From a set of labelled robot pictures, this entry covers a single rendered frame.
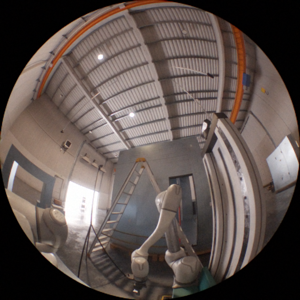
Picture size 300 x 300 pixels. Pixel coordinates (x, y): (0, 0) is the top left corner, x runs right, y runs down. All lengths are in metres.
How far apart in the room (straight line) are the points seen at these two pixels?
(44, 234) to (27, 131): 10.19
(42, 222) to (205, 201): 2.20
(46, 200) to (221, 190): 2.35
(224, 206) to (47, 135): 10.73
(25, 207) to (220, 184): 0.78
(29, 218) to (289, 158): 6.38
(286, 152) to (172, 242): 5.95
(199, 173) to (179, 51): 6.75
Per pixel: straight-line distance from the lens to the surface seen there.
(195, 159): 2.34
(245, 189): 0.33
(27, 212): 0.36
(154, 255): 2.41
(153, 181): 1.44
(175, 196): 0.55
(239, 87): 8.35
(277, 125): 10.79
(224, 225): 0.56
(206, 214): 2.17
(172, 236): 0.77
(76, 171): 10.93
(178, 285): 0.89
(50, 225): 0.35
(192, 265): 0.75
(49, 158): 10.07
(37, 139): 10.24
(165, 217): 0.54
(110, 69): 7.06
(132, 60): 6.68
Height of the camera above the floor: 1.48
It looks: 35 degrees up
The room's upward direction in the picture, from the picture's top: 1 degrees clockwise
